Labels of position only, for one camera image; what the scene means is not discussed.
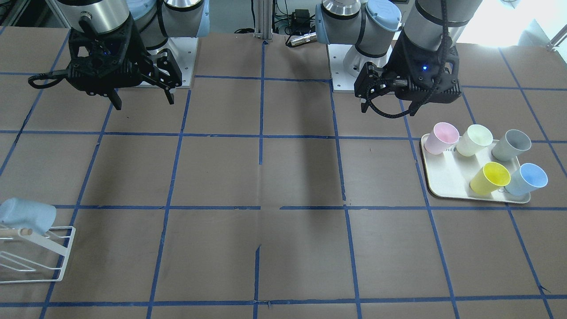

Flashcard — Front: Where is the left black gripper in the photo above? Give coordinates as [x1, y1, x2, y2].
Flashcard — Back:
[354, 32, 462, 117]

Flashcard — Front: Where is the grey plastic cup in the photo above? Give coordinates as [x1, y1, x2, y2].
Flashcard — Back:
[491, 129, 532, 161]

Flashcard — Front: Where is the pale green plastic cup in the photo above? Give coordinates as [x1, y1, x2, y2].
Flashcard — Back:
[456, 124, 493, 157]

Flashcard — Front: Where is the white wire cup rack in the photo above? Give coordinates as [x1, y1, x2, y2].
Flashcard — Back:
[0, 226, 76, 284]

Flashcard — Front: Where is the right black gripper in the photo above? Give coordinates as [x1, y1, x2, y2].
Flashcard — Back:
[66, 16, 183, 111]

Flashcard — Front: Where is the light blue plastic cup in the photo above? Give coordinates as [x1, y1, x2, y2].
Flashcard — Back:
[505, 163, 548, 196]

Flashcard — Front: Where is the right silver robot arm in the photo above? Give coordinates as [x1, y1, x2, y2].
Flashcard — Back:
[57, 0, 210, 110]

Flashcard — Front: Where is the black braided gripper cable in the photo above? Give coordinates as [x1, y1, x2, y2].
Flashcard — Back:
[364, 0, 452, 119]

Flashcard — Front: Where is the pink plastic cup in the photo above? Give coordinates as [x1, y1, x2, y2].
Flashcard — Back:
[424, 122, 460, 155]

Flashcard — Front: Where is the yellow plastic cup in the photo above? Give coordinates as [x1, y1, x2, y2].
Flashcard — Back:
[469, 162, 512, 195]

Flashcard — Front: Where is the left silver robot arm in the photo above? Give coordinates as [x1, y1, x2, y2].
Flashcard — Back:
[315, 0, 481, 119]

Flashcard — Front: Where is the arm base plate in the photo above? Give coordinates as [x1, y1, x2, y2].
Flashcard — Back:
[327, 44, 392, 93]
[114, 37, 198, 89]

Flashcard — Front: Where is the white plastic tray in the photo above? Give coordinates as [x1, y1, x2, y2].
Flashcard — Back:
[420, 134, 531, 204]

